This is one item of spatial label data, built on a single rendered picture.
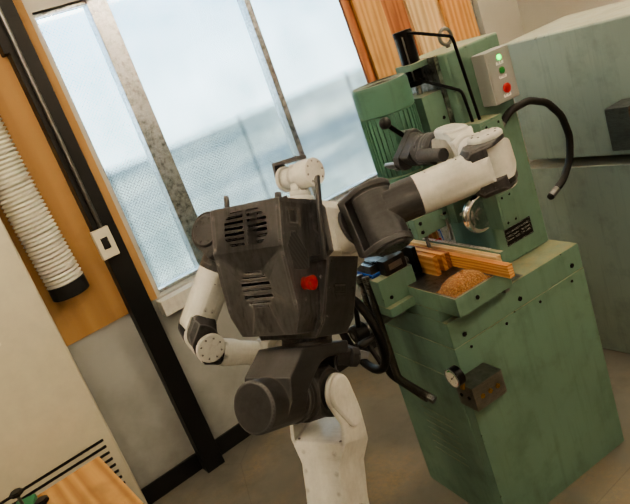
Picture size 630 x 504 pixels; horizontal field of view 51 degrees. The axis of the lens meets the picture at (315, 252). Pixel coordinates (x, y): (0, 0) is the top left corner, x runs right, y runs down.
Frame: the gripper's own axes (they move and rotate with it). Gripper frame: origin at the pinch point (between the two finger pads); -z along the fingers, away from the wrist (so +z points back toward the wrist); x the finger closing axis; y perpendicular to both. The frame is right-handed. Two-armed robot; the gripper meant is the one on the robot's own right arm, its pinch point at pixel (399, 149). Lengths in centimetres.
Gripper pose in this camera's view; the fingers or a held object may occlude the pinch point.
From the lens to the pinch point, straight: 193.8
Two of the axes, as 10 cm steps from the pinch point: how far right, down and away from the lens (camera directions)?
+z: 4.6, 1.2, -8.8
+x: -4.1, 9.1, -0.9
